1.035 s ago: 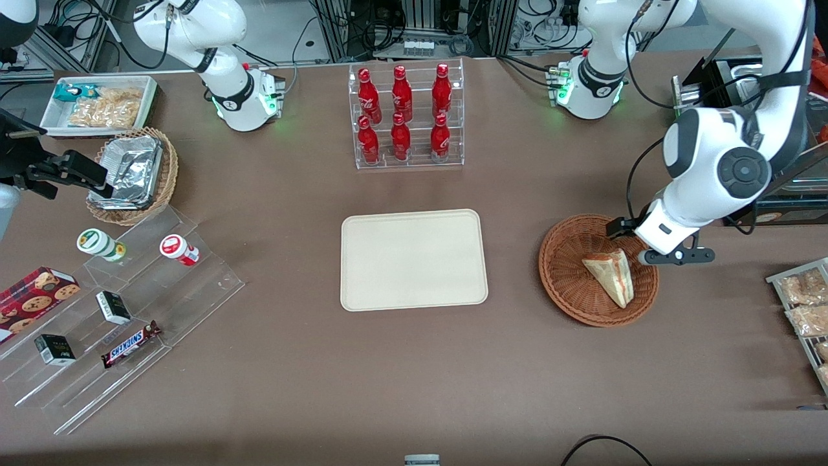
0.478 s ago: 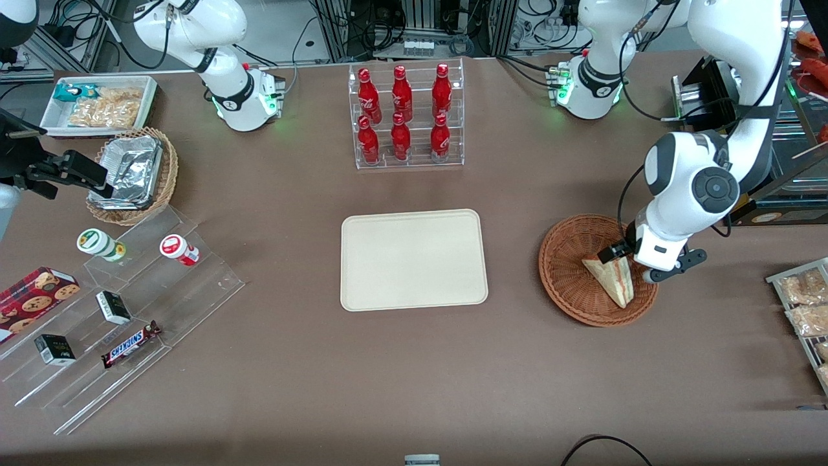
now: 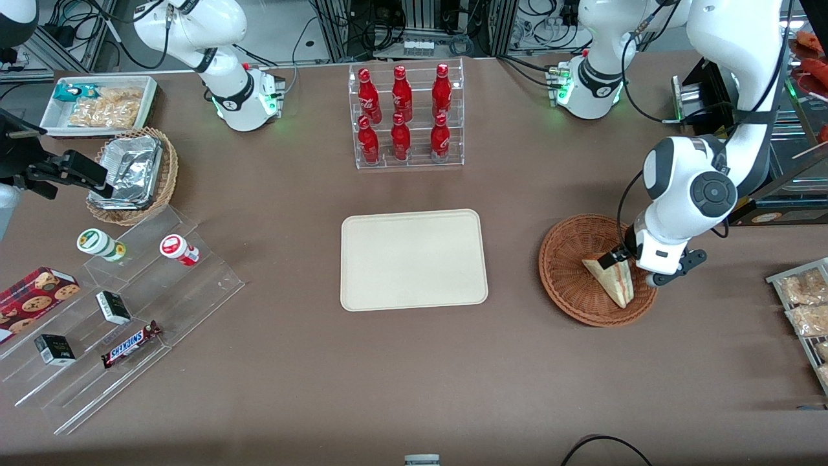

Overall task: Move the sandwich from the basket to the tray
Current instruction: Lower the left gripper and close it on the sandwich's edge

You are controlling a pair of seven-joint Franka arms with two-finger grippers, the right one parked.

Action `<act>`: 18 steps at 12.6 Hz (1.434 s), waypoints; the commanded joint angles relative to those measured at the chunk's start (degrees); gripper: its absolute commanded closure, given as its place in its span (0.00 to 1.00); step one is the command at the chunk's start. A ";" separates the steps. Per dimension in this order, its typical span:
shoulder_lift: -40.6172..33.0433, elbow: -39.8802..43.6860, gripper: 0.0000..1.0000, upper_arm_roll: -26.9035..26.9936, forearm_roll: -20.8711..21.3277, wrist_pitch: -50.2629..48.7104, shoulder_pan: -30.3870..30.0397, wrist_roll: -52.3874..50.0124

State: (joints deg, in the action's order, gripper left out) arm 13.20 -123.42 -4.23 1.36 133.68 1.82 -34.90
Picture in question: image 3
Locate triangular sandwich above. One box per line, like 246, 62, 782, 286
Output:
581, 254, 638, 309

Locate round brown wicker basket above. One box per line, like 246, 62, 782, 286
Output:
538, 214, 659, 327

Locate white rectangular snack tray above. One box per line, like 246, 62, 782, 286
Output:
40, 76, 159, 138

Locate light wicker basket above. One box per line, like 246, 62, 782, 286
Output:
86, 127, 179, 226

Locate beige plastic tray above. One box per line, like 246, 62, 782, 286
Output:
340, 208, 489, 313

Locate red plaid cookie box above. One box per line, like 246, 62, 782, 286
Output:
0, 267, 82, 345

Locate green capped white bottle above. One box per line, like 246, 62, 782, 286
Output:
77, 228, 127, 263

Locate silver foil container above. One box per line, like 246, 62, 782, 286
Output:
89, 136, 162, 210

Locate teal snack packet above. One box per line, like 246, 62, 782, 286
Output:
53, 83, 98, 103

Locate clear bag of chips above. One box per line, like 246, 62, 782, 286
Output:
68, 87, 144, 129

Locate small black box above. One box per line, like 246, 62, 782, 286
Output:
96, 291, 132, 326
34, 334, 76, 367

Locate black food warmer case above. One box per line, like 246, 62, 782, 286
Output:
671, 0, 828, 227

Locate clear bag of snacks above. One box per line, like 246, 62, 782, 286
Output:
786, 304, 828, 338
776, 269, 828, 306

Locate red capped white bottle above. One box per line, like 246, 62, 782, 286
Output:
160, 234, 200, 267

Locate Snickers chocolate bar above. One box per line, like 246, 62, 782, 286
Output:
102, 320, 162, 370

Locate clear acrylic stepped stand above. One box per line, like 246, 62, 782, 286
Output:
0, 206, 245, 436

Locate red cola bottle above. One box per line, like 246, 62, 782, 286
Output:
358, 115, 380, 164
358, 68, 382, 124
392, 65, 413, 122
430, 113, 451, 162
391, 112, 411, 161
432, 63, 452, 118

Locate clear acrylic bottle rack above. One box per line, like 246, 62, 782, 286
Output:
348, 57, 465, 170

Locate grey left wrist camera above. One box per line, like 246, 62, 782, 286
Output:
646, 249, 708, 287

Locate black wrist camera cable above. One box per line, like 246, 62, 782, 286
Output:
616, 170, 646, 254

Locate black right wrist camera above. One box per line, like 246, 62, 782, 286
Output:
13, 150, 111, 199

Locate grey wire snack tray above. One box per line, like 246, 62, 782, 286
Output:
767, 258, 828, 395

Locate black floor cable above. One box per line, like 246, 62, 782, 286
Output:
560, 435, 654, 466

